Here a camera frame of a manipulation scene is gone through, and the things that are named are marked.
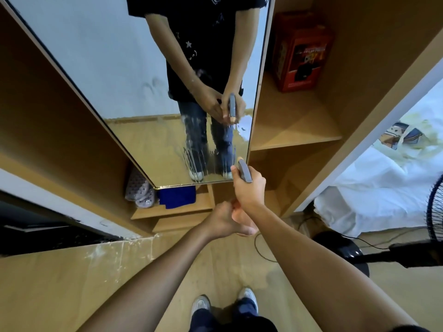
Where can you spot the person's left hand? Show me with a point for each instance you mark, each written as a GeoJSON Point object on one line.
{"type": "Point", "coordinates": [221, 222]}

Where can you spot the person's right hand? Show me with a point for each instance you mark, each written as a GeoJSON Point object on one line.
{"type": "Point", "coordinates": [249, 195]}

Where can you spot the orange spray bottle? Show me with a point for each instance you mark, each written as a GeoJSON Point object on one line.
{"type": "Point", "coordinates": [245, 171]}

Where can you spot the blue cloth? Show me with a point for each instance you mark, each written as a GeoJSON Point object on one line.
{"type": "Point", "coordinates": [176, 197]}

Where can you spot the tall framed mirror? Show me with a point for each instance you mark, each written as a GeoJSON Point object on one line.
{"type": "Point", "coordinates": [104, 65]}

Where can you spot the person's right forearm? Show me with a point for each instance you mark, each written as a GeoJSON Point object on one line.
{"type": "Point", "coordinates": [322, 276]}

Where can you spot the person's left forearm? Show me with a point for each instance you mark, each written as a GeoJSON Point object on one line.
{"type": "Point", "coordinates": [145, 290]}

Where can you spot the person's white shoe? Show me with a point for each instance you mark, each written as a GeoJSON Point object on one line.
{"type": "Point", "coordinates": [247, 295]}
{"type": "Point", "coordinates": [200, 304]}

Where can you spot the wooden wardrobe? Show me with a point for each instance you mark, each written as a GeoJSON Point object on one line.
{"type": "Point", "coordinates": [304, 117]}

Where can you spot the person's black shirt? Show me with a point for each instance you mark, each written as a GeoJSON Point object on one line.
{"type": "Point", "coordinates": [249, 325]}

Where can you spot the grey dotted slipper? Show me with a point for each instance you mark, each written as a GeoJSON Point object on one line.
{"type": "Point", "coordinates": [147, 201]}
{"type": "Point", "coordinates": [136, 184]}

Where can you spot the black standing fan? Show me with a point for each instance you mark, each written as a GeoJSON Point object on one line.
{"type": "Point", "coordinates": [341, 250]}

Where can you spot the white bed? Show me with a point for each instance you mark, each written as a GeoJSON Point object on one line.
{"type": "Point", "coordinates": [387, 190]}

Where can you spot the red box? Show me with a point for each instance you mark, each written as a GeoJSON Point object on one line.
{"type": "Point", "coordinates": [301, 55]}

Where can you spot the cartoon print cloth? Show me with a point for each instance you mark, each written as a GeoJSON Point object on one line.
{"type": "Point", "coordinates": [405, 134]}

